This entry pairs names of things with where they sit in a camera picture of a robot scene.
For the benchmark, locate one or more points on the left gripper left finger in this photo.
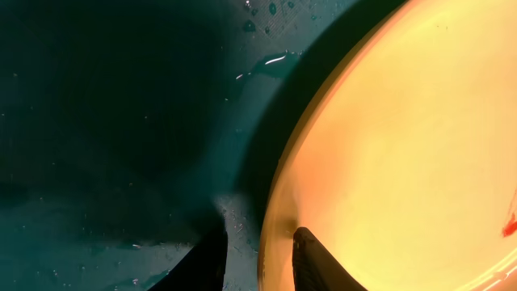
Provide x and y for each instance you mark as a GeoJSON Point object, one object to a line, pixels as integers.
{"type": "Point", "coordinates": [202, 268]}

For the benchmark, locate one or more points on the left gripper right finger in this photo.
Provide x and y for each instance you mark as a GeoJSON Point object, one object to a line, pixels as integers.
{"type": "Point", "coordinates": [315, 269]}

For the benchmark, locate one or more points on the yellow-green plate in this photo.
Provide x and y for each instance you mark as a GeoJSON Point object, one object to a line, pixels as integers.
{"type": "Point", "coordinates": [403, 165]}

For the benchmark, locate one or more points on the teal plastic tray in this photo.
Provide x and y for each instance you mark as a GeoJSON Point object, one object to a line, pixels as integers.
{"type": "Point", "coordinates": [131, 129]}

